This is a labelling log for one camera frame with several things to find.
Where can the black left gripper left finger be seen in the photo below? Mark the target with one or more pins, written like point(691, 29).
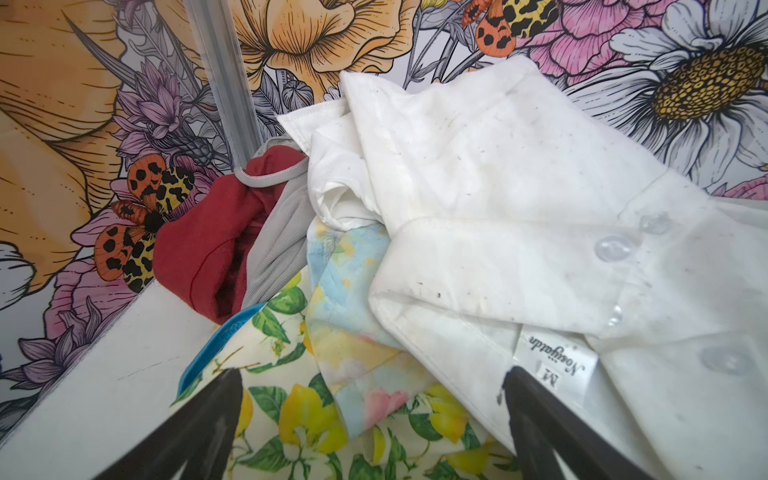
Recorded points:
point(194, 443)

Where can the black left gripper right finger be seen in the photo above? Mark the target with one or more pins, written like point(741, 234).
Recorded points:
point(546, 433)

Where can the dark red cloth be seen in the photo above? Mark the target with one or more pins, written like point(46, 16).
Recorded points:
point(201, 257)

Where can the lemon print cloth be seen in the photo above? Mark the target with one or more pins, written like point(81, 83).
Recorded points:
point(290, 428)

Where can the pastel watercolour cloth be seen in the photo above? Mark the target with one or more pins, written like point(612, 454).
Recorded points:
point(368, 372)

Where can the grey cloth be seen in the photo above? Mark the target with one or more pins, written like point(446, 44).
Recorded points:
point(278, 251)

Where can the white button shirt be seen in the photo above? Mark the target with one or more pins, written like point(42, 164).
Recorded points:
point(526, 233)

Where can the aluminium corner post left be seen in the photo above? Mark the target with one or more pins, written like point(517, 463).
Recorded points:
point(216, 36)

